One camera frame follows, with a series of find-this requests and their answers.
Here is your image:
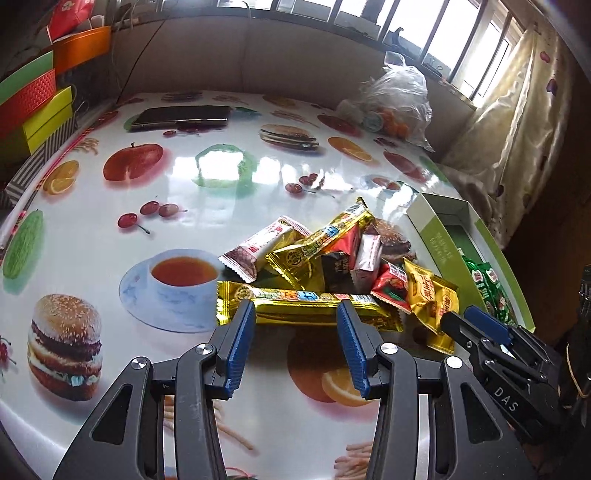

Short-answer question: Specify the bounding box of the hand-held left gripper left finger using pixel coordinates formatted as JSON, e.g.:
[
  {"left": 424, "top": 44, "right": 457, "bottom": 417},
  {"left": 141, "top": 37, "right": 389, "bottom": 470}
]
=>
[{"left": 53, "top": 299, "right": 257, "bottom": 480}]

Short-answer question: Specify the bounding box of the thin black cable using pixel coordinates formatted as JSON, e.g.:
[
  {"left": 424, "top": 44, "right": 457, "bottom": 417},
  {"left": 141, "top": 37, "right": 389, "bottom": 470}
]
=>
[{"left": 113, "top": 9, "right": 171, "bottom": 107}]

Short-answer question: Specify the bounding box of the barred window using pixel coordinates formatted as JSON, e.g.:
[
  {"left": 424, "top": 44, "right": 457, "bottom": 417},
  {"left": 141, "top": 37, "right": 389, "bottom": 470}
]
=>
[{"left": 240, "top": 0, "right": 527, "bottom": 100}]

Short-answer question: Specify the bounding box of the red textured box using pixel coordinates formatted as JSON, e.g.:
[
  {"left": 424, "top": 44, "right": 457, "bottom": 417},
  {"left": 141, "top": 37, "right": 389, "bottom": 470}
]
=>
[{"left": 0, "top": 69, "right": 58, "bottom": 139}]

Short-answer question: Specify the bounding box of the white and brown snack packet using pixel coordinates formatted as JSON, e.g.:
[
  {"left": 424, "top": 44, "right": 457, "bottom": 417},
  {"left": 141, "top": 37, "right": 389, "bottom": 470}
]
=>
[{"left": 218, "top": 216, "right": 312, "bottom": 283}]

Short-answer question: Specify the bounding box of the small white snack packet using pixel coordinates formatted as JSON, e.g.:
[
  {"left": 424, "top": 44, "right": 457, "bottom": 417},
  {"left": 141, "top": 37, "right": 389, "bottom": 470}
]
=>
[{"left": 353, "top": 234, "right": 383, "bottom": 278}]

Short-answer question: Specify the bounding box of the green and white cardboard box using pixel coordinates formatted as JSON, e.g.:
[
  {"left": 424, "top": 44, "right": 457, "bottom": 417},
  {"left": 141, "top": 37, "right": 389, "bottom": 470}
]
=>
[{"left": 406, "top": 193, "right": 536, "bottom": 333}]

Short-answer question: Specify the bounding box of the black and white striped box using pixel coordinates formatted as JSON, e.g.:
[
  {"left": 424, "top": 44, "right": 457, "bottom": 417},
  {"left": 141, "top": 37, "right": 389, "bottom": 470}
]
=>
[{"left": 4, "top": 111, "right": 93, "bottom": 204}]

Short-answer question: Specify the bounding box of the dark red snack packet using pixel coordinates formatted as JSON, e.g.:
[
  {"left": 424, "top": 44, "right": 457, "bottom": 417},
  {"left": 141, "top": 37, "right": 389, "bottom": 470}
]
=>
[{"left": 323, "top": 224, "right": 363, "bottom": 259}]

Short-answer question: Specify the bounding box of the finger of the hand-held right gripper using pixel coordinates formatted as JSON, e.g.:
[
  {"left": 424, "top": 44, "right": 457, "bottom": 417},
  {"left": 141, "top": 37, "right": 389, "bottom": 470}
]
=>
[
  {"left": 463, "top": 305, "right": 561, "bottom": 374},
  {"left": 440, "top": 311, "right": 555, "bottom": 393}
]

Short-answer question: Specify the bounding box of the cream printed curtain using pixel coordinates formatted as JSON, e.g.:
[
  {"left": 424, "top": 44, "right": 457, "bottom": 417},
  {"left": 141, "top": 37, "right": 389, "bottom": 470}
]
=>
[{"left": 438, "top": 18, "right": 578, "bottom": 250}]

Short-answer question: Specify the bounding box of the clear plastic bag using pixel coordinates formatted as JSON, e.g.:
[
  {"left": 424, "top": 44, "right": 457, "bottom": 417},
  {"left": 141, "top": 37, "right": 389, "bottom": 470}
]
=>
[{"left": 336, "top": 52, "right": 435, "bottom": 152}]

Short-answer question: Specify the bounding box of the food printed tablecloth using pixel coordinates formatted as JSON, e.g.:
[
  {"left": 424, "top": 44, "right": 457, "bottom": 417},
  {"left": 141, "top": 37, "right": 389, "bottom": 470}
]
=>
[{"left": 0, "top": 90, "right": 539, "bottom": 480}]

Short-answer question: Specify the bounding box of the black snack packet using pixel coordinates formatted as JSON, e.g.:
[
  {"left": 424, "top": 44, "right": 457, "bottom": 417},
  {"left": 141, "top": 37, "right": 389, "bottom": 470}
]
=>
[{"left": 322, "top": 251, "right": 356, "bottom": 294}]

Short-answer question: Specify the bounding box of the green snack packet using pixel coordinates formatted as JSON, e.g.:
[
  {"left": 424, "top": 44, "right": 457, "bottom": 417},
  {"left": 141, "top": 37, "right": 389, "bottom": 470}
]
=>
[
  {"left": 480, "top": 263, "right": 520, "bottom": 326},
  {"left": 457, "top": 249, "right": 497, "bottom": 296}
]

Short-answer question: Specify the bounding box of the black smartphone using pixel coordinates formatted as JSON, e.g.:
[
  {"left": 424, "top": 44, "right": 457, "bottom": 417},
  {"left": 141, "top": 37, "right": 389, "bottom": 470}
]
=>
[{"left": 129, "top": 105, "right": 232, "bottom": 132}]

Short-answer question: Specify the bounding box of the yellow snack packet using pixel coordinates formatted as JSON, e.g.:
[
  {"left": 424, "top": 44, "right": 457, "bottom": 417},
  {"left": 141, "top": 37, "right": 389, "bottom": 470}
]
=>
[{"left": 403, "top": 257, "right": 460, "bottom": 355}]

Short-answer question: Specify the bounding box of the orange box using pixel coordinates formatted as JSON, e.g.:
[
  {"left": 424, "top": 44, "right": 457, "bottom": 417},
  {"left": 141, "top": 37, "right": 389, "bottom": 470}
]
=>
[{"left": 53, "top": 25, "right": 113, "bottom": 75}]

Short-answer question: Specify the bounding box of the yellow-green box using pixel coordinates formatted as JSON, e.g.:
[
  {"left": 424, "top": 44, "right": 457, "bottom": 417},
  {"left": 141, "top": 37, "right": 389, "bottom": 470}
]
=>
[{"left": 21, "top": 87, "right": 75, "bottom": 155}]

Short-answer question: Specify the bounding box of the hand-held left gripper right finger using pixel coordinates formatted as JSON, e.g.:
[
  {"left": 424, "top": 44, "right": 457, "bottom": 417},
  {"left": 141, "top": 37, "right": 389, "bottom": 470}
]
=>
[{"left": 336, "top": 300, "right": 539, "bottom": 480}]

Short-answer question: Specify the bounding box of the long gold snack bar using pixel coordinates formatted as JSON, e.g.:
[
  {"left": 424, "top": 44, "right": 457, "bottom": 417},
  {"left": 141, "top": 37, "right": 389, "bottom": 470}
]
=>
[
  {"left": 272, "top": 198, "right": 376, "bottom": 289},
  {"left": 216, "top": 281, "right": 404, "bottom": 333}
]

